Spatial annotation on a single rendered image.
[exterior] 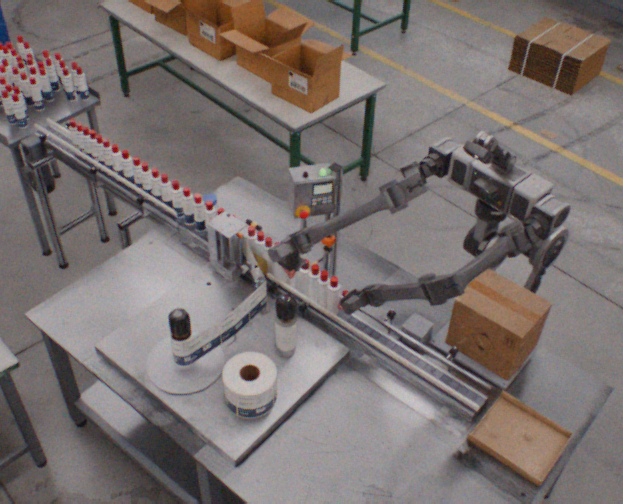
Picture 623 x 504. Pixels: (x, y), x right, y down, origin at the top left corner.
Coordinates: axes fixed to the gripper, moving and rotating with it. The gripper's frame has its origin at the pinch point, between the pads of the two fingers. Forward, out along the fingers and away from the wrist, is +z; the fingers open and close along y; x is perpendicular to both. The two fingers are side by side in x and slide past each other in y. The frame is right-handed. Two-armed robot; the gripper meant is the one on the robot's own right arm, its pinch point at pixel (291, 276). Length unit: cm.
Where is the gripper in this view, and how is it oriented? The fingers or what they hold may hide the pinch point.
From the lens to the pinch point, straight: 282.4
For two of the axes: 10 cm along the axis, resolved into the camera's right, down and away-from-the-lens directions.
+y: 7.7, 4.5, -4.5
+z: -0.3, 7.4, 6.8
